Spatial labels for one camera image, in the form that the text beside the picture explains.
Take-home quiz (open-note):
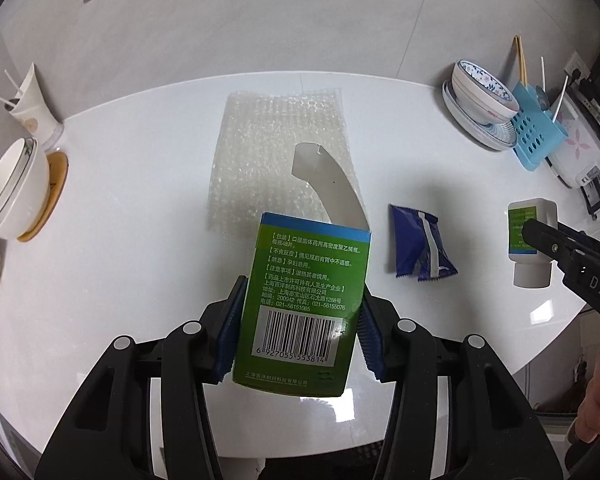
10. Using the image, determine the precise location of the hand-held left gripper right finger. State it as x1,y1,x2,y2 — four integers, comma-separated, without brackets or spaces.
357,285,546,480

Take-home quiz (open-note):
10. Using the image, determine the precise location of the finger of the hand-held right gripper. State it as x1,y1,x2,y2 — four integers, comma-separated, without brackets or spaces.
555,221,600,256
522,217,588,273

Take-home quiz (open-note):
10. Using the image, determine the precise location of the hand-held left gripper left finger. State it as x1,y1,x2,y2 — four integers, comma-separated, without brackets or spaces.
35,275,248,480

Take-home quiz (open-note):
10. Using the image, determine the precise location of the white medicine bottle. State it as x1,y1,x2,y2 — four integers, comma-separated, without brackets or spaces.
506,199,560,288

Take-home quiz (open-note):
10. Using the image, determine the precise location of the green medicine box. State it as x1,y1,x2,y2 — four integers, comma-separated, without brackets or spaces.
230,141,373,398

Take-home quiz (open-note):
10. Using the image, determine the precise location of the white floral rice cooker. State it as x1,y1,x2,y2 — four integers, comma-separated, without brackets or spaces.
545,35,600,191

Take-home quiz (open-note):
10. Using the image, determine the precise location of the blue plastic utensil basket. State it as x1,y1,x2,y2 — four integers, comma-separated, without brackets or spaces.
511,81,567,171

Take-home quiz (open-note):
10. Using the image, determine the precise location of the blue snack wrapper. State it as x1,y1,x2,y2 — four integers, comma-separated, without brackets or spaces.
387,203,458,281

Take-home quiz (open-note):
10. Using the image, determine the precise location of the stacked patterned bowls and plate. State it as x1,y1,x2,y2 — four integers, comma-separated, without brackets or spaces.
441,80,518,152

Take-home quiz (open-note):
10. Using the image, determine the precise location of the blue floral ceramic bowl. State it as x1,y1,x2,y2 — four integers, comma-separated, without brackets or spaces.
452,59,521,123

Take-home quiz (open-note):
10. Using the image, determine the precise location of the wooden chopstick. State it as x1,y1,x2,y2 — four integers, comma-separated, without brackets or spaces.
516,35,528,83
512,36,525,83

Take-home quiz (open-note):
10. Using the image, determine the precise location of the clear bubble wrap sheet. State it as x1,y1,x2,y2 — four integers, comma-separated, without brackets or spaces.
205,86,363,233

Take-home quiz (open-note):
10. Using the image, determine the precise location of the white bowl with dark rim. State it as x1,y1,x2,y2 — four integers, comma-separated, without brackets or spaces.
0,140,51,239
0,137,40,221

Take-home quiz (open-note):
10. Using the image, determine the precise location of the white paper cup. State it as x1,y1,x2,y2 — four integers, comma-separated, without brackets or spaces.
11,62,65,150

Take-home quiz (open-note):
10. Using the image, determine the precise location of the white wall socket with plug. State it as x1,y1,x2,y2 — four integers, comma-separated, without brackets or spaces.
565,52,588,83

